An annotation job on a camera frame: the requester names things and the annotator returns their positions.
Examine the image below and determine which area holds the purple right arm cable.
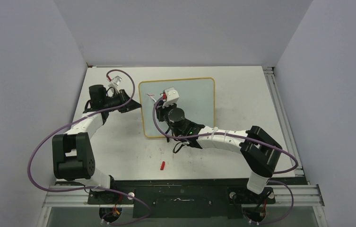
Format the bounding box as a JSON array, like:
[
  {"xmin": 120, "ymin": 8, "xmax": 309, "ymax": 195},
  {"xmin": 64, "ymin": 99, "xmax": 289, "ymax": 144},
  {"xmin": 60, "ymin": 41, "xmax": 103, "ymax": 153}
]
[{"xmin": 152, "ymin": 95, "xmax": 299, "ymax": 226}]

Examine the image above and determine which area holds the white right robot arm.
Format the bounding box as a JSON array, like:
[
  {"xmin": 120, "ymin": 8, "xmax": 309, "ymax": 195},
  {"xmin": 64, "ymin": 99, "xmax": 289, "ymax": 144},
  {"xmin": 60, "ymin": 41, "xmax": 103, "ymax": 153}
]
[{"xmin": 155, "ymin": 102, "xmax": 282, "ymax": 202}]

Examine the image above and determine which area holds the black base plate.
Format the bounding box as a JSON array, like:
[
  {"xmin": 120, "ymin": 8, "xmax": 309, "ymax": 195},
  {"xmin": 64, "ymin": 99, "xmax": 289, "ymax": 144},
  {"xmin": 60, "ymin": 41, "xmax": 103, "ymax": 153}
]
[{"xmin": 87, "ymin": 178, "xmax": 276, "ymax": 219}]

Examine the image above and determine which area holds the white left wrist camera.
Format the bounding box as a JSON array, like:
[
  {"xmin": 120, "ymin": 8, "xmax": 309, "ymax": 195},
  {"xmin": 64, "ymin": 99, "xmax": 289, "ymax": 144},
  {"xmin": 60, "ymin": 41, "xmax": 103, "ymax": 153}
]
[{"xmin": 108, "ymin": 76, "xmax": 122, "ymax": 90}]

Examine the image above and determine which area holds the red marker cap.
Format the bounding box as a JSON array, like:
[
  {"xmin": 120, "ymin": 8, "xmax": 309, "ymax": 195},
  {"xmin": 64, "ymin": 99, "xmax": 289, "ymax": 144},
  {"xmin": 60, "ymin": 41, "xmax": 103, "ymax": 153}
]
[{"xmin": 160, "ymin": 161, "xmax": 165, "ymax": 170}]

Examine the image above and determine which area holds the aluminium front frame rail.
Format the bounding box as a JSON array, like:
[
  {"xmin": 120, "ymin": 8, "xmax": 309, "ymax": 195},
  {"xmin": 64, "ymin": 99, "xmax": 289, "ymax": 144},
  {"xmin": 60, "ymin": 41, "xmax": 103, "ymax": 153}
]
[{"xmin": 43, "ymin": 184, "xmax": 328, "ymax": 227}]

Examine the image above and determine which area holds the aluminium right side rail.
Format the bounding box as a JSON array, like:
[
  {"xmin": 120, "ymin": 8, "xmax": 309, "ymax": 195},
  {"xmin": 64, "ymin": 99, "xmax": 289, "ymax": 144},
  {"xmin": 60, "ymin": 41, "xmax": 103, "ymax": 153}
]
[{"xmin": 262, "ymin": 67, "xmax": 304, "ymax": 176}]

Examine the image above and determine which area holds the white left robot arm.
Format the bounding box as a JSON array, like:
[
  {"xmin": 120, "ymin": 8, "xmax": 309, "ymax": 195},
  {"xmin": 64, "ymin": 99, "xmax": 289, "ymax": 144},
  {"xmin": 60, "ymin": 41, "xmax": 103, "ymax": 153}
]
[{"xmin": 52, "ymin": 85, "xmax": 141, "ymax": 204}]

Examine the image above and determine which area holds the yellow framed whiteboard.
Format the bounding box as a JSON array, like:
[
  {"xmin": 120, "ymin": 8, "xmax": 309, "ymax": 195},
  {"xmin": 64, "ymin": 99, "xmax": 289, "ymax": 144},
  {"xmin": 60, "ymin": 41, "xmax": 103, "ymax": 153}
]
[{"xmin": 139, "ymin": 77, "xmax": 215, "ymax": 139}]

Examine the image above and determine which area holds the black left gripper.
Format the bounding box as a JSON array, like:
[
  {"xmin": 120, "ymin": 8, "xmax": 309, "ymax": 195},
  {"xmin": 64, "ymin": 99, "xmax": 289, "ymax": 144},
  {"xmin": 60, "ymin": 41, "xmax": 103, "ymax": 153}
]
[{"xmin": 103, "ymin": 89, "xmax": 142, "ymax": 114}]

